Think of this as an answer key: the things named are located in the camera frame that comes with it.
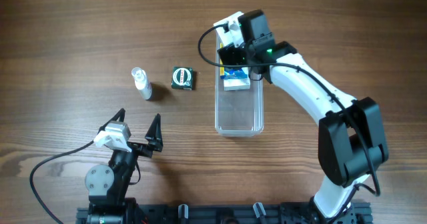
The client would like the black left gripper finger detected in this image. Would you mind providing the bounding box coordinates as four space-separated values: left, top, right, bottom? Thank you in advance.
145 113 163 152
98 108 125 132

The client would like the blue VapoDrops lozenge box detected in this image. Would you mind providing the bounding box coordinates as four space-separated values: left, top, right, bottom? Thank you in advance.
219 42 250 80

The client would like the white medicine box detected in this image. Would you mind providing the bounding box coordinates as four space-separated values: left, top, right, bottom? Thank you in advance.
223 78 251 91

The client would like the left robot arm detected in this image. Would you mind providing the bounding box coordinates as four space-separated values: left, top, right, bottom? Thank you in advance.
76 109 163 224

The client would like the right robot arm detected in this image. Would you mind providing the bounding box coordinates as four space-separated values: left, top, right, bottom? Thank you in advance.
212 10 389 223

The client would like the clear plastic container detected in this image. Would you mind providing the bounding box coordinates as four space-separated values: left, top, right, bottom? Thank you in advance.
215 29 265 138

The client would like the white spray bottle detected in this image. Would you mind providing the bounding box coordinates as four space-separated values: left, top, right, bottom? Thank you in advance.
131 67 152 100

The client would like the dark green square box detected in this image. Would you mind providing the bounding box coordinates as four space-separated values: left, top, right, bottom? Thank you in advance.
171 67 193 90

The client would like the black right camera cable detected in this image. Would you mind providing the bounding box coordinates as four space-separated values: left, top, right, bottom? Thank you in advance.
197 22 382 215

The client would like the black camera cable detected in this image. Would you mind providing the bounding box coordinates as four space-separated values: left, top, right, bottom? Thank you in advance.
29 140 96 224
197 22 382 215

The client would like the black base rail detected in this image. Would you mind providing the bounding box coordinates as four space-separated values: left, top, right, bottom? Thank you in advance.
76 199 373 224

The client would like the black left camera cable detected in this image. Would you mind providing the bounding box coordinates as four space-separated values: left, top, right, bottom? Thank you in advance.
29 140 96 224

